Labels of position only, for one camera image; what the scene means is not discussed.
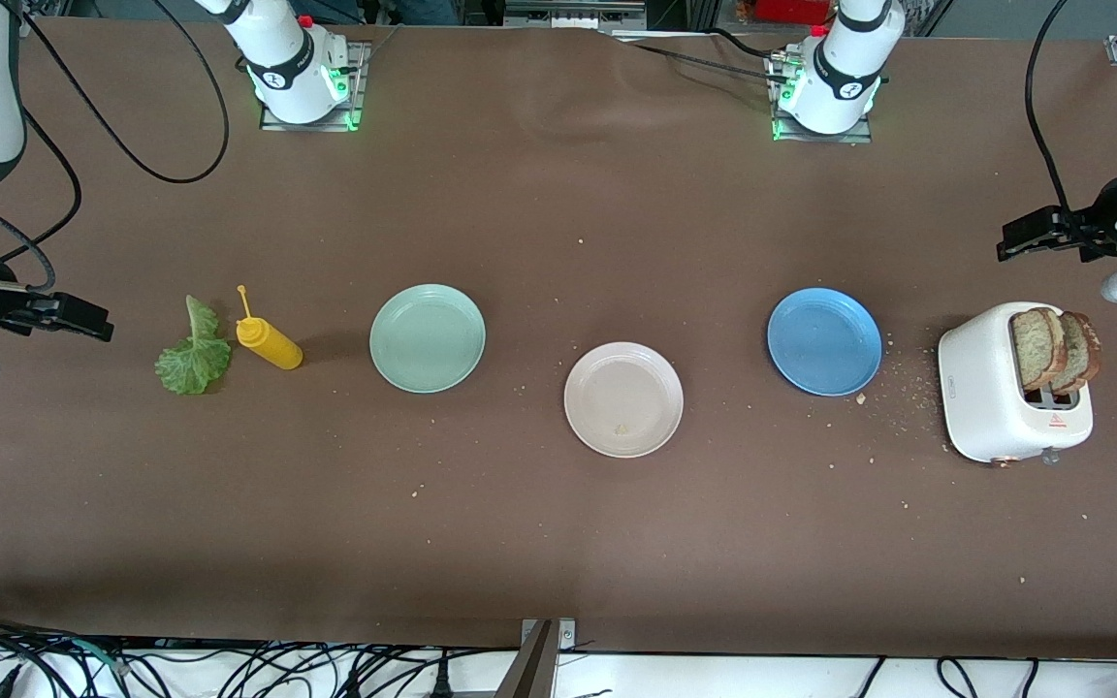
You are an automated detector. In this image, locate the brown bread slice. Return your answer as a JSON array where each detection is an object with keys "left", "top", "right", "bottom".
[
  {"left": 1053, "top": 310, "right": 1103, "bottom": 395},
  {"left": 1009, "top": 307, "right": 1069, "bottom": 392}
]

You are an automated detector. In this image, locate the green lettuce leaf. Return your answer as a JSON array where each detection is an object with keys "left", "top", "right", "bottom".
[{"left": 153, "top": 295, "right": 234, "bottom": 397}]

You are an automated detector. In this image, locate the yellow mustard squeeze bottle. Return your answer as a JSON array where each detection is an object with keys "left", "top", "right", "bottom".
[{"left": 235, "top": 284, "right": 305, "bottom": 371}]

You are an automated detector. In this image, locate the blue plate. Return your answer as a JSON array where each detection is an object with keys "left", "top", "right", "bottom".
[{"left": 766, "top": 287, "right": 883, "bottom": 397}]

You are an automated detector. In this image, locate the pale green plate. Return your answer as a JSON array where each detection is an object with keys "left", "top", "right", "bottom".
[{"left": 368, "top": 283, "right": 488, "bottom": 395}]

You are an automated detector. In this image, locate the beige plate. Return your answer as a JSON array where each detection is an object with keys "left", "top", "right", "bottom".
[{"left": 562, "top": 341, "right": 686, "bottom": 460}]

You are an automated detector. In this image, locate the white toaster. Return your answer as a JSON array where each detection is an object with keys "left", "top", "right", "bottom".
[{"left": 937, "top": 301, "right": 1096, "bottom": 469}]

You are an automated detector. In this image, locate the red box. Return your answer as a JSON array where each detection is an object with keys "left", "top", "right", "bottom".
[{"left": 750, "top": 0, "right": 833, "bottom": 26}]

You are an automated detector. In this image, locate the person in blue jeans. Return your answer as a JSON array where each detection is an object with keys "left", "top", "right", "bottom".
[{"left": 289, "top": 0, "right": 460, "bottom": 26}]

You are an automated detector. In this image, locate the grey power strip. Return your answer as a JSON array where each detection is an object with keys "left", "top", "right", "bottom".
[{"left": 503, "top": 0, "right": 649, "bottom": 30}]

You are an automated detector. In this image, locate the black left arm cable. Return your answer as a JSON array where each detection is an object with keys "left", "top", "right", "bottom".
[{"left": 1023, "top": 0, "right": 1117, "bottom": 219}]

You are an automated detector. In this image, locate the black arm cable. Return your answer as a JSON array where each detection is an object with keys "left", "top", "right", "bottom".
[
  {"left": 1023, "top": 0, "right": 1117, "bottom": 219},
  {"left": 0, "top": 0, "right": 232, "bottom": 292}
]

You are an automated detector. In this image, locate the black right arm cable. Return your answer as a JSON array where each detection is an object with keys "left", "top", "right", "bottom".
[{"left": 0, "top": 0, "right": 232, "bottom": 292}]

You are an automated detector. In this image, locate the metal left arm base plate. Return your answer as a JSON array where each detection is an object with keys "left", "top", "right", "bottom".
[{"left": 770, "top": 48, "right": 876, "bottom": 145}]

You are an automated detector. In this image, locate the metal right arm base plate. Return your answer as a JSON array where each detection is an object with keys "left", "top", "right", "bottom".
[{"left": 260, "top": 39, "right": 371, "bottom": 133}]

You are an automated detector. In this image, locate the black base power cable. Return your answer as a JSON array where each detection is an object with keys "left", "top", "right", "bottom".
[{"left": 631, "top": 27, "right": 792, "bottom": 83}]

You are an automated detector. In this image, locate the black cable tangle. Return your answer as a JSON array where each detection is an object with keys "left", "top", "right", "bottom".
[{"left": 0, "top": 609, "right": 496, "bottom": 698}]

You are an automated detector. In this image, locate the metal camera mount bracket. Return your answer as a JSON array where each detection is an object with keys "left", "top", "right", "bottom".
[{"left": 494, "top": 617, "right": 579, "bottom": 698}]

